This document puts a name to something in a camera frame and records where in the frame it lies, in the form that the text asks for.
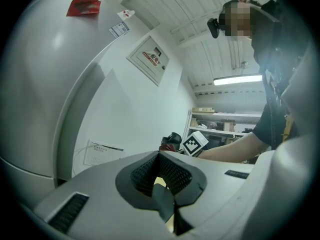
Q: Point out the white wall network box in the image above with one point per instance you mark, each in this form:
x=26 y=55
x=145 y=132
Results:
x=100 y=154

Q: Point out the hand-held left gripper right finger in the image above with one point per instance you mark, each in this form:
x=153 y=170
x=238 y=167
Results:
x=212 y=179

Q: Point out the person's right forearm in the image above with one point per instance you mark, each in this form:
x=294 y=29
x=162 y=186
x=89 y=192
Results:
x=232 y=149

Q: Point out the silver refrigerator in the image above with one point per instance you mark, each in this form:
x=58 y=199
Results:
x=50 y=84

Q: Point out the red paper decoration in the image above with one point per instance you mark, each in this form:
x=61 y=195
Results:
x=83 y=6

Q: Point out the white storage shelf unit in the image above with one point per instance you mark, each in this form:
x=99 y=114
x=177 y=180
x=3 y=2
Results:
x=225 y=115

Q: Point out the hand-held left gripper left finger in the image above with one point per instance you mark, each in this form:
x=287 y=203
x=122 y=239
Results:
x=100 y=184

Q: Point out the person's head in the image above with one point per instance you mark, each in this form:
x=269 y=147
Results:
x=237 y=19

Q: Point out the person's black shirt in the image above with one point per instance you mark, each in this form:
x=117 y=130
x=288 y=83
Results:
x=275 y=59

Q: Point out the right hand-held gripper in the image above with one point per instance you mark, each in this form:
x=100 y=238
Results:
x=193 y=145

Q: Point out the refrigerator energy label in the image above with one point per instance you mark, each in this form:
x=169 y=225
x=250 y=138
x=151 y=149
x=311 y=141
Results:
x=118 y=29

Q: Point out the black head camera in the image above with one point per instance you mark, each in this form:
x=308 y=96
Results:
x=214 y=27

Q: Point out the white electrical panel box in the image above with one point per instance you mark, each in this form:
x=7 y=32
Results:
x=147 y=61

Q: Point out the long ceiling tube light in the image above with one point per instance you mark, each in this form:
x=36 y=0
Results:
x=237 y=80

